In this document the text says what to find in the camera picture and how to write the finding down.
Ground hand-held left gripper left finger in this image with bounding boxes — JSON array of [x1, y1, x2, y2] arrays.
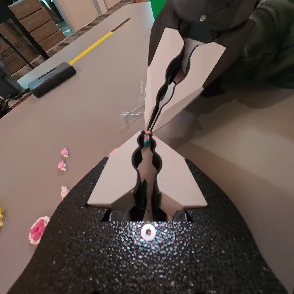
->
[[87, 130, 147, 221]]

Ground black cable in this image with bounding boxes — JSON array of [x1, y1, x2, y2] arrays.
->
[[0, 88, 31, 102]]

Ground large printed cardboard box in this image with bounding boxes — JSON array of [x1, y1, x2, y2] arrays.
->
[[0, 23, 44, 76]]

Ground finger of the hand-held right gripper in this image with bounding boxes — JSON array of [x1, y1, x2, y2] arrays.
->
[[150, 38, 227, 134], [144, 27, 186, 130]]

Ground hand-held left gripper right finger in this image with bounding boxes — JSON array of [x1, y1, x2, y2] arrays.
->
[[150, 134, 208, 221]]

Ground black camera device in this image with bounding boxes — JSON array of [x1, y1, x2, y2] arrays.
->
[[0, 62, 22, 100]]

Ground clear plastic lego part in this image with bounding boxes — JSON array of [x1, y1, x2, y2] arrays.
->
[[121, 81, 147, 118]]

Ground round white pink lego plate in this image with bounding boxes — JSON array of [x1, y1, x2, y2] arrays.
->
[[29, 216, 50, 245]]

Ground black power bank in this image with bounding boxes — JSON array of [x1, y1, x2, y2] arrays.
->
[[28, 62, 77, 98]]

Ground green panel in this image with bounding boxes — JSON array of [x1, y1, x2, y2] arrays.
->
[[150, 0, 167, 19]]

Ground brown cardboard box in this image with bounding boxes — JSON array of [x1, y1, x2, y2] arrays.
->
[[20, 8, 54, 30], [30, 20, 59, 43], [9, 0, 43, 15], [38, 30, 66, 52]]

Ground person's right forearm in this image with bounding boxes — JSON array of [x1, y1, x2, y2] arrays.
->
[[220, 0, 294, 90]]

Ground group of pink lego petals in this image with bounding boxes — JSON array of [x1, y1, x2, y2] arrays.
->
[[58, 147, 119, 200]]

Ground brown tape strip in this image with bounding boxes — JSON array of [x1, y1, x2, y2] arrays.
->
[[110, 17, 132, 32]]

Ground stacked cardboard boxes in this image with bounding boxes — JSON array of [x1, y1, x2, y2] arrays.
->
[[0, 0, 50, 69]]

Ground yellow tape strip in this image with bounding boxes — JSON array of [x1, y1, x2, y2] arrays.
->
[[69, 31, 114, 65]]

